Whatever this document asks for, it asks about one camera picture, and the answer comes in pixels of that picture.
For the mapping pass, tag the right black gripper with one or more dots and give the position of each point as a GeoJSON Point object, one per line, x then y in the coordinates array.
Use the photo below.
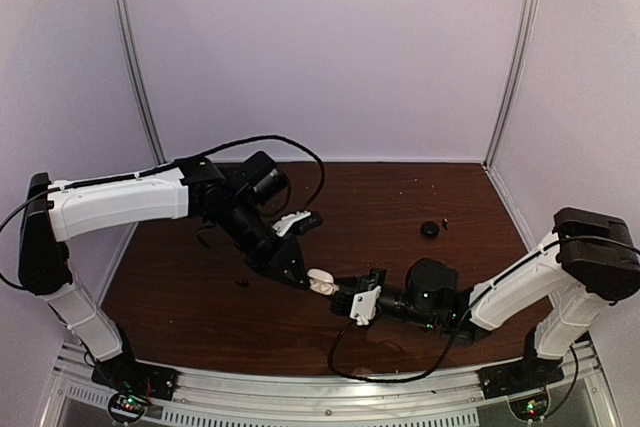
{"type": "Point", "coordinates": [363, 284]}

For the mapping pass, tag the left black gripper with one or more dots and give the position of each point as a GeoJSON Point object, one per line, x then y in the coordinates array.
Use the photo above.
{"type": "Point", "coordinates": [279, 258]}

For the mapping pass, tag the white earbud charging case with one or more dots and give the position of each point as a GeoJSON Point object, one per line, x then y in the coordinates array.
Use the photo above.
{"type": "Point", "coordinates": [322, 282]}

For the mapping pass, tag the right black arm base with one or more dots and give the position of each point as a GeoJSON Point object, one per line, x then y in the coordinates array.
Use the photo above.
{"type": "Point", "coordinates": [525, 382]}

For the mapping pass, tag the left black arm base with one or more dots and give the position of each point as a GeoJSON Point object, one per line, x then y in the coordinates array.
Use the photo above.
{"type": "Point", "coordinates": [135, 383]}

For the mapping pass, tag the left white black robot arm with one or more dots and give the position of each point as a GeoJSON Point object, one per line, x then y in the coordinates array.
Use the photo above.
{"type": "Point", "coordinates": [231, 199]}

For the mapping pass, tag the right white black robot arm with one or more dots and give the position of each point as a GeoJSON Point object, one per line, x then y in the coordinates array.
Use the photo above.
{"type": "Point", "coordinates": [588, 260]}

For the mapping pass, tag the black round earbud case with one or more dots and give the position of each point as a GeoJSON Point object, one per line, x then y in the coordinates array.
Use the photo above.
{"type": "Point", "coordinates": [429, 229]}

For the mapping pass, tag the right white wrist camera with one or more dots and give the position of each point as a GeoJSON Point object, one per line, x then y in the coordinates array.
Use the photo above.
{"type": "Point", "coordinates": [364, 307]}

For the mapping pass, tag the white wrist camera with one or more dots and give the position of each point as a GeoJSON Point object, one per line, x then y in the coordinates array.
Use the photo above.
{"type": "Point", "coordinates": [364, 307]}
{"type": "Point", "coordinates": [297, 223]}

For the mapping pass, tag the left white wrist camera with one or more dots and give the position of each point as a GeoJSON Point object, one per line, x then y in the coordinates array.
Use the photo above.
{"type": "Point", "coordinates": [297, 223]}

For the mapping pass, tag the aluminium front rail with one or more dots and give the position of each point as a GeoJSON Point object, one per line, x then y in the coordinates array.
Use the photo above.
{"type": "Point", "coordinates": [450, 397]}

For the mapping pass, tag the right aluminium frame post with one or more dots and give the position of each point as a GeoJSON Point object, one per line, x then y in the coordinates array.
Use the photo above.
{"type": "Point", "coordinates": [524, 31]}

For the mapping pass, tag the aluminium frame post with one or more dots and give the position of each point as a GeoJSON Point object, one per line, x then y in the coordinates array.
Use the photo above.
{"type": "Point", "coordinates": [136, 78]}
{"type": "Point", "coordinates": [524, 31]}

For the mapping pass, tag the left aluminium frame post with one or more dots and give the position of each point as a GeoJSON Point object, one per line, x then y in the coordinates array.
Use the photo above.
{"type": "Point", "coordinates": [136, 78]}

